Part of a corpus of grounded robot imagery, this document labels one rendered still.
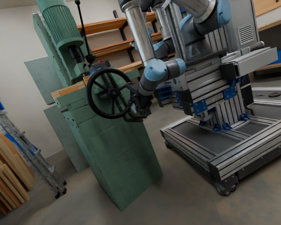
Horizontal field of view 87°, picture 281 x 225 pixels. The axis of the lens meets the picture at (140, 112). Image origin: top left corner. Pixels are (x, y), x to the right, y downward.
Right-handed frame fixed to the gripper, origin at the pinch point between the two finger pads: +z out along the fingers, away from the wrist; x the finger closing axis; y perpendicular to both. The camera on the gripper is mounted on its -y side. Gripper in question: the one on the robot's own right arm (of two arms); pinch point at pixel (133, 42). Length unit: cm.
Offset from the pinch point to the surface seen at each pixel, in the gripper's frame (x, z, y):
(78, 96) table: -98, -69, 24
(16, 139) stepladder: -156, 3, 32
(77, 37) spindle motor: -76, -59, -9
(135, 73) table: -53, -65, 30
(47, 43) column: -91, -35, -20
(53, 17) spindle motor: -83, -59, -24
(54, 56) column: -92, -35, -10
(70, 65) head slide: -87, -44, 3
